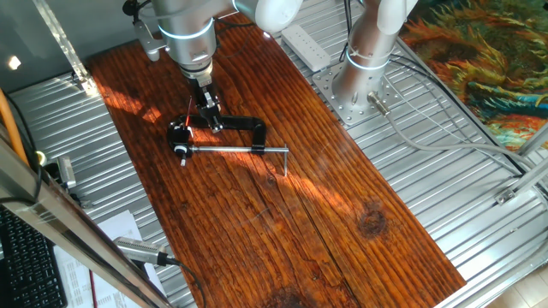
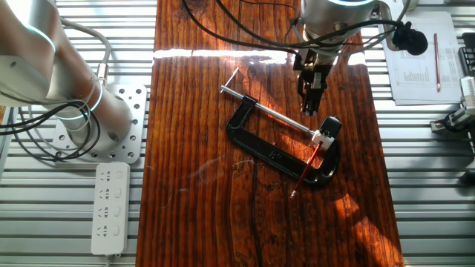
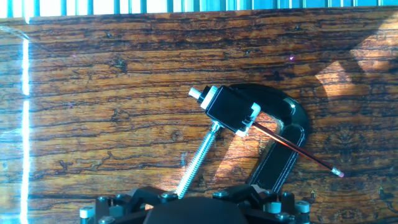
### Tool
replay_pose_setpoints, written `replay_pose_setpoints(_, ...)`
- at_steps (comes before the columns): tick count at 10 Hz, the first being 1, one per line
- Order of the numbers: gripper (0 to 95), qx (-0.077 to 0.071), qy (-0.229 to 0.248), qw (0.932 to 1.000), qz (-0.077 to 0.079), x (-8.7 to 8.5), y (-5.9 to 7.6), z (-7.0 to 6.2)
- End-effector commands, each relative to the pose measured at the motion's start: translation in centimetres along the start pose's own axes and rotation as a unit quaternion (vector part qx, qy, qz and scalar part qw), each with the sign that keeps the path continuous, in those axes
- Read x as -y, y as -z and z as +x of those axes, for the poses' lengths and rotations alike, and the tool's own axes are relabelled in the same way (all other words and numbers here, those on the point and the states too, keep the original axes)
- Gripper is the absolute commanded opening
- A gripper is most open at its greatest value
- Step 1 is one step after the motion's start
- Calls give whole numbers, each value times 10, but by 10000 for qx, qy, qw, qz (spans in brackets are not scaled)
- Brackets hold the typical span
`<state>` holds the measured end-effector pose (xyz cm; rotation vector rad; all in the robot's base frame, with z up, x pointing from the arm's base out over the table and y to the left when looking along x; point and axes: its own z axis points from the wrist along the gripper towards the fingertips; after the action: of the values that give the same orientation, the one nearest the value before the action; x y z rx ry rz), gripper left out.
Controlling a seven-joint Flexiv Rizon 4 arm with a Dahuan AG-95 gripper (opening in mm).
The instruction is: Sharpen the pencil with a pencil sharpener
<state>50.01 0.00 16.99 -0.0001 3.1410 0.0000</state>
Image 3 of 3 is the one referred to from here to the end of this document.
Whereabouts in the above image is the red pencil with eraser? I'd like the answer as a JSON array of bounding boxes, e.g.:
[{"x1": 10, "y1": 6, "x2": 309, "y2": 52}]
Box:
[{"x1": 252, "y1": 121, "x2": 345, "y2": 179}]

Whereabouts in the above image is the black C-clamp with steel screw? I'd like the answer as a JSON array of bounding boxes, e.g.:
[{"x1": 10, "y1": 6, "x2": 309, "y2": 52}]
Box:
[{"x1": 174, "y1": 83, "x2": 311, "y2": 200}]

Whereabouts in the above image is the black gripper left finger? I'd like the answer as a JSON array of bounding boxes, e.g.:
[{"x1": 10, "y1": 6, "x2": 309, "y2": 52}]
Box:
[{"x1": 79, "y1": 185, "x2": 180, "y2": 224}]

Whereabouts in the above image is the brown wooden board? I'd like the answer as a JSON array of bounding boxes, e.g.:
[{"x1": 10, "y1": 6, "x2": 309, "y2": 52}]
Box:
[{"x1": 0, "y1": 6, "x2": 398, "y2": 224}]

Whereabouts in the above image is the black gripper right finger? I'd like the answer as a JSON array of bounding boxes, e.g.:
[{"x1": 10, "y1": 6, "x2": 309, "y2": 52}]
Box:
[{"x1": 213, "y1": 184, "x2": 312, "y2": 224}]

